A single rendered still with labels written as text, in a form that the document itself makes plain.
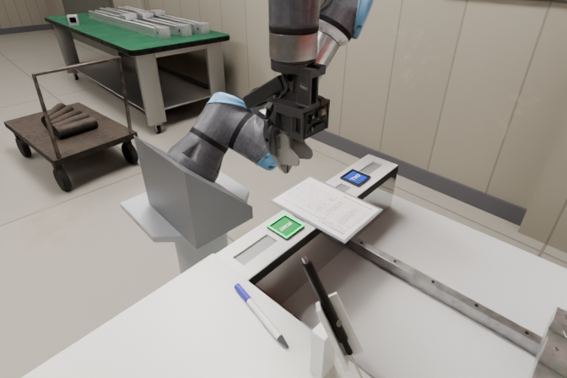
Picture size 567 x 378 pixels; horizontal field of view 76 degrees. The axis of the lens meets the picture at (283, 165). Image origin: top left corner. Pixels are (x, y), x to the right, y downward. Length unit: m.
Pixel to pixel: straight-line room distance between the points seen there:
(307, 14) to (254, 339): 0.47
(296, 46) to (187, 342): 0.45
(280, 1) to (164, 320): 0.50
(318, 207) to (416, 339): 0.32
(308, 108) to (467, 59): 1.97
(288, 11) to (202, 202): 0.50
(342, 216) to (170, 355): 0.42
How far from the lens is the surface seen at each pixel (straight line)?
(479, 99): 2.49
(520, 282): 0.99
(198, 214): 0.88
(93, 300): 2.08
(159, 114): 3.53
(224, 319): 0.61
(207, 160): 0.97
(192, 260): 1.13
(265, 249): 0.72
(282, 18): 0.54
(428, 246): 0.99
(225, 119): 0.97
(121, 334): 0.63
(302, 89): 0.56
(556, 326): 0.83
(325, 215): 0.79
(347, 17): 0.99
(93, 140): 2.95
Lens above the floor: 1.45
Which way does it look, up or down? 30 degrees down
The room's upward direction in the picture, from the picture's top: straight up
